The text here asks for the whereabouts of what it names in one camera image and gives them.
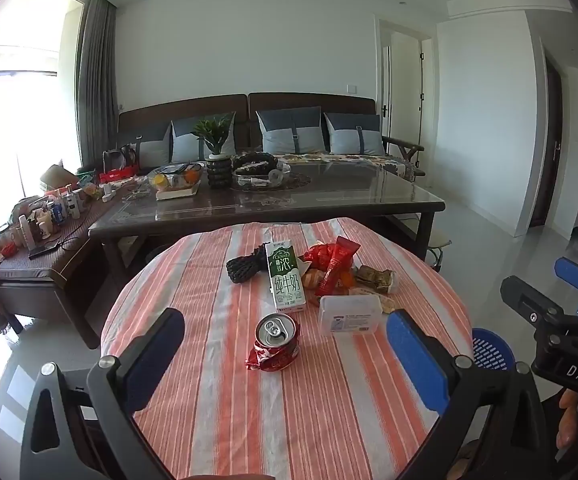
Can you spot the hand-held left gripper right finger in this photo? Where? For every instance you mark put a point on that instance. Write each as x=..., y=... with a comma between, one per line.
x=414, y=360

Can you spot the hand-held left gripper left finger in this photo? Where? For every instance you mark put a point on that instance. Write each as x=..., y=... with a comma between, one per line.
x=154, y=360

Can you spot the blue plastic basket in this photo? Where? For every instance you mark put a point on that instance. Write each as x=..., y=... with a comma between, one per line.
x=491, y=355

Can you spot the small white yellow wrapper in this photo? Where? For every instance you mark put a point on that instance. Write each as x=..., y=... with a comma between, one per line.
x=371, y=300

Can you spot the white plastic box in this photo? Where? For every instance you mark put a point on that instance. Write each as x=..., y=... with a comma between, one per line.
x=349, y=312

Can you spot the orange white snack bag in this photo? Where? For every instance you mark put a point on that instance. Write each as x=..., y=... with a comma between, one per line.
x=347, y=278

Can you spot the crushed red can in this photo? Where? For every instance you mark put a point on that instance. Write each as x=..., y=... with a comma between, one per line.
x=274, y=342

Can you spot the long red snack wrapper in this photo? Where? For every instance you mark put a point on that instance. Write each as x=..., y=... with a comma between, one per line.
x=336, y=265

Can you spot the red plastic bag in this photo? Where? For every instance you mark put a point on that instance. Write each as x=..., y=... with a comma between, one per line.
x=321, y=256

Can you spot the green white milk carton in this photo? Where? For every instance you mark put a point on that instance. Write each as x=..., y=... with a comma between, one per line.
x=285, y=280

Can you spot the orange striped tablecloth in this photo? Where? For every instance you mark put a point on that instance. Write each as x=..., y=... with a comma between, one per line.
x=219, y=410

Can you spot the white wheeled stool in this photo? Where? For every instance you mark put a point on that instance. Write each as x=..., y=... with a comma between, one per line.
x=439, y=245

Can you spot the dark brown door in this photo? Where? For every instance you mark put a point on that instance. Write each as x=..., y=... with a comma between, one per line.
x=549, y=150

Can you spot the dark wooden side bench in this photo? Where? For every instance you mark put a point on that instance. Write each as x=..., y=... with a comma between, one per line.
x=49, y=280

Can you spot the black phone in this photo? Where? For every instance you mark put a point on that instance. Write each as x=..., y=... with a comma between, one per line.
x=44, y=251

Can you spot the white book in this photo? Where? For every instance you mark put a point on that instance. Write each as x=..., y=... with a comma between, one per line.
x=179, y=193

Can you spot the group of cosmetic bottles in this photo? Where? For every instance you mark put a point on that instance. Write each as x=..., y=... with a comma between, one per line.
x=54, y=212

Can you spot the yellow fruit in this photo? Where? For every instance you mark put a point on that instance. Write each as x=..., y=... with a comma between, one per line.
x=159, y=179

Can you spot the dark glass coffee table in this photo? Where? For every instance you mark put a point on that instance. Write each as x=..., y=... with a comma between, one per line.
x=319, y=205

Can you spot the glass fruit bowl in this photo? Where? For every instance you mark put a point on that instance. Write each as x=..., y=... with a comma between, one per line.
x=176, y=177

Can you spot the red box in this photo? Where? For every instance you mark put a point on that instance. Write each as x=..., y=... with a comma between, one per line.
x=116, y=176

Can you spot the orange fruit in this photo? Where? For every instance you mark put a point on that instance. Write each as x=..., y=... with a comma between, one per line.
x=192, y=175

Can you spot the floral sofa cover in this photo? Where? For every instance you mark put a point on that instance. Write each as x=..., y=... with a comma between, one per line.
x=364, y=162

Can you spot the glass tray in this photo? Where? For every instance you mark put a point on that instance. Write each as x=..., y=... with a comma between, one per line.
x=254, y=181

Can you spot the black handbag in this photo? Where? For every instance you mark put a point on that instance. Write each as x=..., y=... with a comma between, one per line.
x=116, y=157

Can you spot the brown paper bag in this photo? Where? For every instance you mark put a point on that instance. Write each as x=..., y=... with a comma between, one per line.
x=59, y=174

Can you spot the grey blue pillow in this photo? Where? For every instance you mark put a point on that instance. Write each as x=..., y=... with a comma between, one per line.
x=186, y=142
x=289, y=130
x=351, y=135
x=154, y=150

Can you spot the round dark placemat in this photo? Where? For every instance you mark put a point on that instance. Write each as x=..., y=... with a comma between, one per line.
x=299, y=181

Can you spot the clear tape roll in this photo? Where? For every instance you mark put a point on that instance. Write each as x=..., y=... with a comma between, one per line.
x=275, y=176

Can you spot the black woven bag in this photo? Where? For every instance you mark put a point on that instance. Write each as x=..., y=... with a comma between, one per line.
x=254, y=161

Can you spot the green potted plant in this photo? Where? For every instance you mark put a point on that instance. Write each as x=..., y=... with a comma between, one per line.
x=213, y=132

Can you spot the white door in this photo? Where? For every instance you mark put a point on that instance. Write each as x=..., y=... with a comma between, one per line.
x=401, y=80

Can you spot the dark wooden sofa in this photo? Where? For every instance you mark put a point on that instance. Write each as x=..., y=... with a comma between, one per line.
x=194, y=107

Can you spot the grey curtain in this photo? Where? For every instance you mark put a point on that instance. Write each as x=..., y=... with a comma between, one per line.
x=99, y=85

